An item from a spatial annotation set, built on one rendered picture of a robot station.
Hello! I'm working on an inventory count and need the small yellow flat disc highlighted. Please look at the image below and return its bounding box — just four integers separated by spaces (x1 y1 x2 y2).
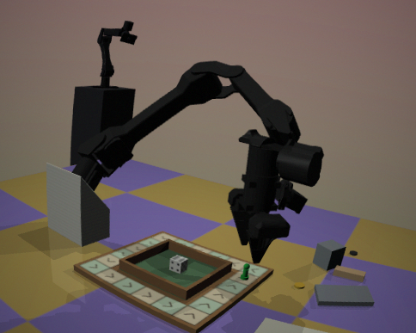
294 282 305 289

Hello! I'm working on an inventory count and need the brown rectangular block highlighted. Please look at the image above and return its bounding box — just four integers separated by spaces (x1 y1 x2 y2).
333 265 366 282

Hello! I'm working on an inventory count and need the green pawn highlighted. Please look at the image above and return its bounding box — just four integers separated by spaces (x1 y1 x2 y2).
241 263 250 280

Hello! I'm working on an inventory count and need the brown wooden game board border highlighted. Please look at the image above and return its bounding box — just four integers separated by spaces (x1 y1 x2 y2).
73 231 274 333

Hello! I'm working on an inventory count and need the white die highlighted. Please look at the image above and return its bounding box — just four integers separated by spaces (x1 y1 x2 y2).
169 255 188 274

